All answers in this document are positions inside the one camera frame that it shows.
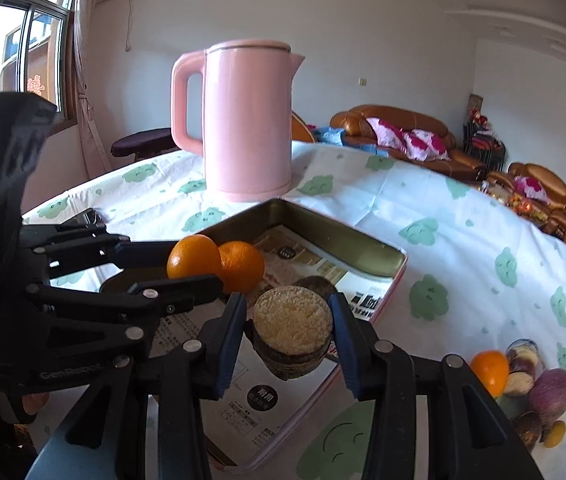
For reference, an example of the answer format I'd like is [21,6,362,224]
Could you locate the pink tin box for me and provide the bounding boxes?
[100,197,408,472]

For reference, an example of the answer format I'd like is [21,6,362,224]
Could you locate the printed paper leaflet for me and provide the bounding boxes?
[153,225,394,461]

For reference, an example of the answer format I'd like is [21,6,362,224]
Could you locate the white tablecloth green cloud print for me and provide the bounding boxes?
[23,142,566,480]

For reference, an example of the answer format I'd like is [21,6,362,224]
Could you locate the pink floral pillow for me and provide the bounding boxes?
[402,129,451,161]
[513,176,554,206]
[365,117,408,151]

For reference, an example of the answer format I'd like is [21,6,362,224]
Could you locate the orange-brown leather chair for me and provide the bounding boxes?
[290,110,316,143]

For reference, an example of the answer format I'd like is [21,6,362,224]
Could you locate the purple beetroot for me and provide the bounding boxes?
[528,367,566,417]

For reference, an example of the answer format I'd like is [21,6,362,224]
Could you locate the brown root chunk pale cut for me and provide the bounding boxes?
[244,285,336,381]

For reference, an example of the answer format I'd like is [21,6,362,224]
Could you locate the window with grey frame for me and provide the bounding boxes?
[0,0,81,128]

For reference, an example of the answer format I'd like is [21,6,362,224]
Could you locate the wooden coffee table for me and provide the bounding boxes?
[480,180,548,226]

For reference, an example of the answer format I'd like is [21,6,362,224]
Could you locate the pink electric kettle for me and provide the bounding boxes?
[171,39,306,203]

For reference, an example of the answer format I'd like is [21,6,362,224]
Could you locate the brown leather sofa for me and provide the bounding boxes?
[330,105,488,183]

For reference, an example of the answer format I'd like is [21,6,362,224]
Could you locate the purple white striped root chunk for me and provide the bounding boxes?
[504,339,546,398]

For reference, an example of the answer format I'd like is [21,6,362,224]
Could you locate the brown leather armchair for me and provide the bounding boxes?
[488,161,566,246]

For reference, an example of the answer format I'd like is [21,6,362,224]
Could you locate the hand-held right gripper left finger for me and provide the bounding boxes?
[65,291,248,480]

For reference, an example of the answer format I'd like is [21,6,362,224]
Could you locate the dark purple stool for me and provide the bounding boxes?
[111,127,178,157]

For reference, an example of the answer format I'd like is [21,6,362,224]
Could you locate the assorted snacks pile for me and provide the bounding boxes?
[505,195,546,221]

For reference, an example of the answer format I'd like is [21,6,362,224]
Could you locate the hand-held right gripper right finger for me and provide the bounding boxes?
[327,291,546,480]

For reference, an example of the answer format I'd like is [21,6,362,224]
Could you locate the stacked dark chairs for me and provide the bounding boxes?
[463,122,506,171]

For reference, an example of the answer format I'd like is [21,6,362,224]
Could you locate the small yellow fruit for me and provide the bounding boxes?
[543,420,566,448]

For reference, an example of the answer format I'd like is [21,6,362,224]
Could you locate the large orange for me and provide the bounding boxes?
[167,234,224,281]

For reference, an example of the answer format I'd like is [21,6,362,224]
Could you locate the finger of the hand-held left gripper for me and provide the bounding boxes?
[20,224,180,286]
[25,274,224,356]

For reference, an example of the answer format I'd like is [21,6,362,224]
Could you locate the blue jeans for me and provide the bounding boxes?
[310,125,348,147]

